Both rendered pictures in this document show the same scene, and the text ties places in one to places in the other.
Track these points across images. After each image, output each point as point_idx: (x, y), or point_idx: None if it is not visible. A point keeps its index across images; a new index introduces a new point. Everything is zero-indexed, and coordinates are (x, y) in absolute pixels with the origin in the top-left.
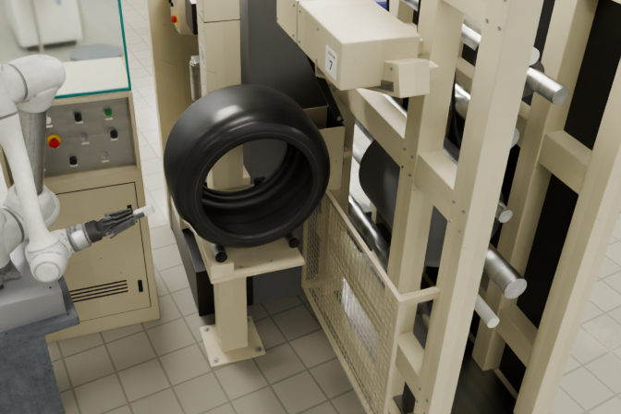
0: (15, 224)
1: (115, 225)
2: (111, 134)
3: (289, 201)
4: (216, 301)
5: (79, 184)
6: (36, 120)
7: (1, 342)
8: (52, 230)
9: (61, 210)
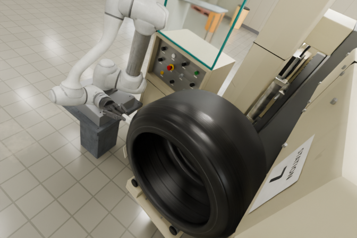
0: (115, 78)
1: (112, 110)
2: (190, 83)
3: (205, 205)
4: None
5: (167, 93)
6: (137, 36)
7: (73, 112)
8: (150, 100)
9: (156, 96)
